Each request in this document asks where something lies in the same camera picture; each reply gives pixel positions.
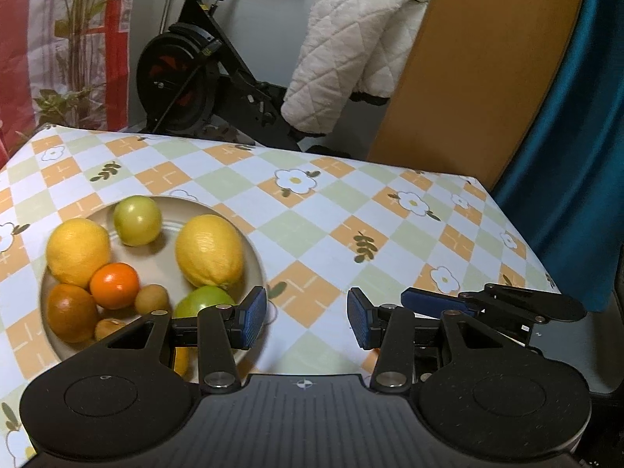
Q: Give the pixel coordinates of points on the bright green apple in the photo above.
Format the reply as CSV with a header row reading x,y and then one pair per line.
x,y
202,302

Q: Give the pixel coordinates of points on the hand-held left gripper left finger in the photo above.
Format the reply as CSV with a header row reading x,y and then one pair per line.
x,y
252,318

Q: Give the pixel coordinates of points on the white quilted blanket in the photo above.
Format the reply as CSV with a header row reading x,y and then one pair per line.
x,y
341,53

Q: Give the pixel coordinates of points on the dark greenish orange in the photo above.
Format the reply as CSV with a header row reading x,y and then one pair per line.
x,y
72,313

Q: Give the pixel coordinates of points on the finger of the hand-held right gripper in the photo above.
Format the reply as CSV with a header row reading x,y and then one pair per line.
x,y
434,302

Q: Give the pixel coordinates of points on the brown wooden board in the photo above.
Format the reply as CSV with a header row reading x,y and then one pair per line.
x,y
477,73

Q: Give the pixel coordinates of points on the black exercise bike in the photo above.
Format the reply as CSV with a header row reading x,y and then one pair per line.
x,y
175,78

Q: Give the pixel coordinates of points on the small brown longan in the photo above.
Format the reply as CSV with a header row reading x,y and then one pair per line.
x,y
109,330
151,299

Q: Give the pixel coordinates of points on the beige round plate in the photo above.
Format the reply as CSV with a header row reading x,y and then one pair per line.
x,y
168,234

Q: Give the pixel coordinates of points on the checkered floral tablecloth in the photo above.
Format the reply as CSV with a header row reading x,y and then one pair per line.
x,y
317,234

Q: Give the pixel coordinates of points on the teal curtain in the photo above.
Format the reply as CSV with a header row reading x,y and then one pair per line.
x,y
575,146

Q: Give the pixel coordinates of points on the yellowish green apple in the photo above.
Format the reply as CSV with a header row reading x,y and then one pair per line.
x,y
137,220

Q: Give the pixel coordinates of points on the yellow lemon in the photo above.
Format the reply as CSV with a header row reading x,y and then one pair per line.
x,y
209,251
78,252

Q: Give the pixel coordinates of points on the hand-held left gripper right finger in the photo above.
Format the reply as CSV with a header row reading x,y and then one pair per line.
x,y
360,321

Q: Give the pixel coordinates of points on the red and white printed cloth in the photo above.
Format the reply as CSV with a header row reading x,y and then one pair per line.
x,y
24,34

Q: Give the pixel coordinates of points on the green leafy plant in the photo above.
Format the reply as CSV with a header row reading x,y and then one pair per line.
x,y
78,34

